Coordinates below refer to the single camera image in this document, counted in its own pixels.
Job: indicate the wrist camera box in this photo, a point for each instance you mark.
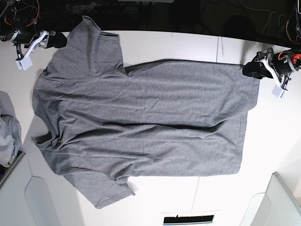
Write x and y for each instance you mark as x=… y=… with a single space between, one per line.
x=279 y=92
x=24 y=63

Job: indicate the grey t-shirt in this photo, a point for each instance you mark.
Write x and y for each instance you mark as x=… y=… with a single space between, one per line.
x=108 y=122

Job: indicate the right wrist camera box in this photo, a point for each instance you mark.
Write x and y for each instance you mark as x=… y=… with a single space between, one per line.
x=24 y=63

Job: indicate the left white bin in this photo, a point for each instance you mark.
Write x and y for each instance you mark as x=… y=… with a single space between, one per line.
x=14 y=210

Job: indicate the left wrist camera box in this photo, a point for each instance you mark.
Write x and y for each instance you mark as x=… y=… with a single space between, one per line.
x=279 y=92

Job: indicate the white bin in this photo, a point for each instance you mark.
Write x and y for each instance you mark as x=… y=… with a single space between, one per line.
x=275 y=207
x=14 y=210

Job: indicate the right white bin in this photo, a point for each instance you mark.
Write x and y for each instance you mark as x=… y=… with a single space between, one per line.
x=275 y=207

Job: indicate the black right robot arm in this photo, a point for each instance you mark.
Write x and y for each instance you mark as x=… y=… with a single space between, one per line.
x=18 y=24

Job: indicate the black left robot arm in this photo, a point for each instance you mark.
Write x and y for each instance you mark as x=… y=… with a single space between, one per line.
x=292 y=28

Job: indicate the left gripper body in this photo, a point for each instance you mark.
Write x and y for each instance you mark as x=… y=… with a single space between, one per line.
x=279 y=66

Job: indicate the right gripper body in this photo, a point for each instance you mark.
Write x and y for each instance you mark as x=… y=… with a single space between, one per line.
x=26 y=42

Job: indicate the light grey cloth pile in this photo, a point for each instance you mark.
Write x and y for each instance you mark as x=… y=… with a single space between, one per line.
x=10 y=131

